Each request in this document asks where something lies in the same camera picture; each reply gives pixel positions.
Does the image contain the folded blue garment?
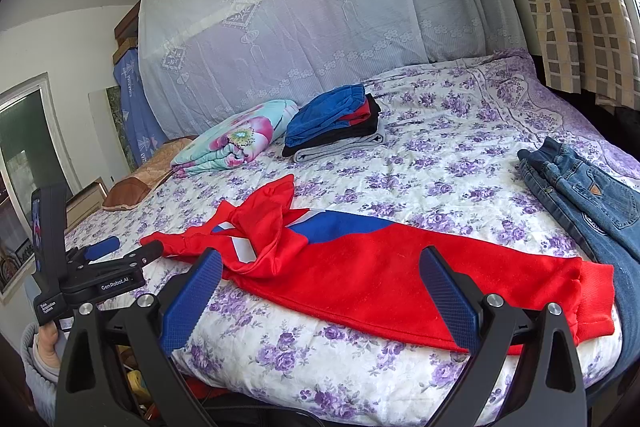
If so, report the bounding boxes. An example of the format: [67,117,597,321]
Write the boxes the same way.
[284,84,367,147]

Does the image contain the brown pillow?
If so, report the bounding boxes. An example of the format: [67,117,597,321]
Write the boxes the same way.
[102,136,193,211]

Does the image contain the person's left hand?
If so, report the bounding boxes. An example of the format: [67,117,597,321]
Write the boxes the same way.
[32,322,65,384]

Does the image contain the red track pants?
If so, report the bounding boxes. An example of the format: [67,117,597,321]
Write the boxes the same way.
[140,174,615,351]

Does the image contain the folded grey garment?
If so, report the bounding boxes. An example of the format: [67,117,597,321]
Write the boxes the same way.
[293,131,386,164]

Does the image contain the purple floral bedsheet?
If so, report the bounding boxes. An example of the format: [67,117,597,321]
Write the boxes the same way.
[66,52,639,426]

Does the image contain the folded black garment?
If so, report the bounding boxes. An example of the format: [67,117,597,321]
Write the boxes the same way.
[282,94,380,157]

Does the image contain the folded floral turquoise blanket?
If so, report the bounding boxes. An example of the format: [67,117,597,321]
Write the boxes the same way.
[171,100,298,176]

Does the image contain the white lace covered bedding pile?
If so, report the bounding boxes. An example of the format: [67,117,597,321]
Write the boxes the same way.
[138,0,526,138]

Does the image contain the folded red garment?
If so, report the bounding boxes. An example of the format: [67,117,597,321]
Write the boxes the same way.
[340,98,371,126]

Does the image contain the blue denim jeans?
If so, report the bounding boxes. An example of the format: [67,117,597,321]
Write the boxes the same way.
[518,138,639,359]

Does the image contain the blue patterned fabric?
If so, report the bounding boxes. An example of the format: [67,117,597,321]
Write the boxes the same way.
[114,48,167,167]

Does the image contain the window frame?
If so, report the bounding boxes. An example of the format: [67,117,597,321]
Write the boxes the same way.
[1,72,80,301]

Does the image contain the beige checked curtain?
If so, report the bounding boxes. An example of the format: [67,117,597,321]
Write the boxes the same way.
[527,0,639,109]

